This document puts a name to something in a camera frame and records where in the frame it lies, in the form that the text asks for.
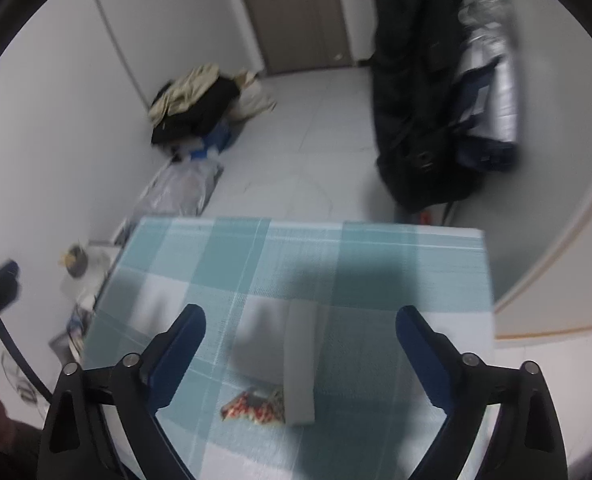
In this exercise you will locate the black cloth pile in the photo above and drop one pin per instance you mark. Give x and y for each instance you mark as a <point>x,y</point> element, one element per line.
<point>200,110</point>

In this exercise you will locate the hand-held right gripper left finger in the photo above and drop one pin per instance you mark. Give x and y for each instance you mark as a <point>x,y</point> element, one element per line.
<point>175,355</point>

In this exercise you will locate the white wardrobe with gold trim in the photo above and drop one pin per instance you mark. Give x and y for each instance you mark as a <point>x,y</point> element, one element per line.
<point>566,260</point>

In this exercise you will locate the dark cup with sticks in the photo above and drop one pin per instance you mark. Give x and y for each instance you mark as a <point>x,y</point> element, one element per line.
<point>77,260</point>

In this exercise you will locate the white packing piece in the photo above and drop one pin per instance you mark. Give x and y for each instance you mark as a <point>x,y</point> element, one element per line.
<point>301,360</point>

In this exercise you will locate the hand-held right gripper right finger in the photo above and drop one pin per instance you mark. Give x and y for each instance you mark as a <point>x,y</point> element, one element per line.
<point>423,355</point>

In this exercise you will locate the black hanging coat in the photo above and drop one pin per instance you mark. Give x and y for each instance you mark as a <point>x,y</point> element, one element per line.
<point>416,85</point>

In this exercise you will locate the grey-brown door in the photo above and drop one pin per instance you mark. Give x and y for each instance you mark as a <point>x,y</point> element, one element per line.
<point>291,20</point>

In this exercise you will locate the teal checked tablecloth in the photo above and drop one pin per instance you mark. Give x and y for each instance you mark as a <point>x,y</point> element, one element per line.
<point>326,270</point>

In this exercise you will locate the stack of printed papers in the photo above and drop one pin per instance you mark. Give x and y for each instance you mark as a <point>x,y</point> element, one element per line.
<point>75,325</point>

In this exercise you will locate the silver folded umbrella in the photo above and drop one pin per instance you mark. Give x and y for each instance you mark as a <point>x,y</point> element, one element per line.
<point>496,100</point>

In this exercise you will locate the clear plastic bag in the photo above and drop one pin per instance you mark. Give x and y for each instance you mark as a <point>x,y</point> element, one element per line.
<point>180,190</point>

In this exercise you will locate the blue box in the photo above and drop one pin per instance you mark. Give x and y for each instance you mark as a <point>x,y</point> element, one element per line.
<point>218,137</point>

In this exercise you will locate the person's left forearm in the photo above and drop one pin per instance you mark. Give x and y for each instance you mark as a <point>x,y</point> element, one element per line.
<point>5,452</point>

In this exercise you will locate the beige cloth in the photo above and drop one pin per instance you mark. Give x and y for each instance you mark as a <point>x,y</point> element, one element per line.
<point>185,90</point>

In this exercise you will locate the red snack wrapper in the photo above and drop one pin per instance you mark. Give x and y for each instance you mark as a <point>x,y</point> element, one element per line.
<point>251,407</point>

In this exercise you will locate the white bag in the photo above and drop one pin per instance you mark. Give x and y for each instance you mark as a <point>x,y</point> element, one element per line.
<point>256,100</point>

